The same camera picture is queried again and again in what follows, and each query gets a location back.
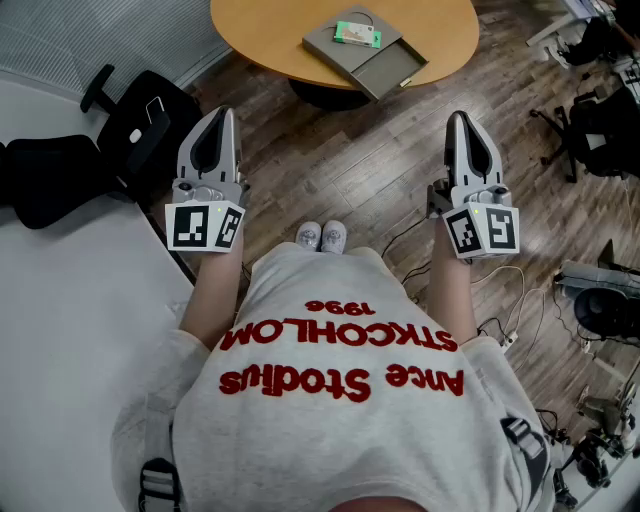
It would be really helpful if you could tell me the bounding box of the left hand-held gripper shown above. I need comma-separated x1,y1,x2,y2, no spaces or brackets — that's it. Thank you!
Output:
164,106,251,255

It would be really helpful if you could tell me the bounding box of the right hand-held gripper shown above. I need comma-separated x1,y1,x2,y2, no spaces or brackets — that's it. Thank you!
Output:
426,110,521,260

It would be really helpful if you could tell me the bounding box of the grey tray box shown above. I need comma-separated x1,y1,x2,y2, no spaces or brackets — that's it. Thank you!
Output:
301,4,430,103

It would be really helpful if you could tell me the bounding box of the green white bandage box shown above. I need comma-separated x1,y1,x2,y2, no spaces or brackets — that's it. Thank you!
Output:
333,20,383,50

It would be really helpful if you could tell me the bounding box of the person's left forearm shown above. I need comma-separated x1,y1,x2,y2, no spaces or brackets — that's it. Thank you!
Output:
178,234,246,351

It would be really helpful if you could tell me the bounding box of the person's right forearm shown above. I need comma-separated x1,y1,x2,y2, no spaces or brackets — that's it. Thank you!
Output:
429,217,480,347

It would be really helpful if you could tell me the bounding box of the black smartphone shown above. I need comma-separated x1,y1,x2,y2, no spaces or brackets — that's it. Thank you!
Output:
144,96,167,126

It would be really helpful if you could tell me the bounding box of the black office chair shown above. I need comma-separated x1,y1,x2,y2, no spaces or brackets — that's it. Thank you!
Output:
0,63,204,231
529,84,640,184

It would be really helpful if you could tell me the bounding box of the person's left grey shoe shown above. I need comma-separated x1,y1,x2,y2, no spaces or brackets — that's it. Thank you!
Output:
294,221,323,252

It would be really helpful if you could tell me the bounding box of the person's grey shoe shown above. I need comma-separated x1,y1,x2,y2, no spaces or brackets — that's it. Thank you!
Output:
320,220,348,255
294,221,323,252

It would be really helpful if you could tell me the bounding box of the person's right grey shoe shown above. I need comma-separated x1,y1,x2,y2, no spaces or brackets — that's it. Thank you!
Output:
320,220,348,255

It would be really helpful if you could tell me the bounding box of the black bag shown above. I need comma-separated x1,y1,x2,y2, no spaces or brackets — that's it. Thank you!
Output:
562,27,621,67

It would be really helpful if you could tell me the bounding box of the black round device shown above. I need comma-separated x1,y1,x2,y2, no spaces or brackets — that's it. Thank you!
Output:
573,287,640,341

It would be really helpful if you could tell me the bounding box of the person in white shirt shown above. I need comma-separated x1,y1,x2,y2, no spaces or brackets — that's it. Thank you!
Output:
110,242,556,512

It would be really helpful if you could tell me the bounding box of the dark equipment pile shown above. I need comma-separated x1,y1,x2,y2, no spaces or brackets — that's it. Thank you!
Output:
549,379,640,509

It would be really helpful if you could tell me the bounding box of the black floor cable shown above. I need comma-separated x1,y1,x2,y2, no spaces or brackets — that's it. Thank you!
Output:
381,218,432,286

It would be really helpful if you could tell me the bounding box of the black table pedestal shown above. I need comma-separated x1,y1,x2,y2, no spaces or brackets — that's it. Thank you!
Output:
287,77,372,112

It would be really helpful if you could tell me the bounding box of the white floor cable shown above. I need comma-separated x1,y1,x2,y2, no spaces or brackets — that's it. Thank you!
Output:
469,264,547,351

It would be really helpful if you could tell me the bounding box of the white desk frame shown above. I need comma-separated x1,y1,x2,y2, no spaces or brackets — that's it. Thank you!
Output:
524,0,616,64

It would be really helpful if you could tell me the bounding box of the black harness strap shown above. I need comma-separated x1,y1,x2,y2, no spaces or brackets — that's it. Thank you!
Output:
499,414,551,506
137,457,184,512

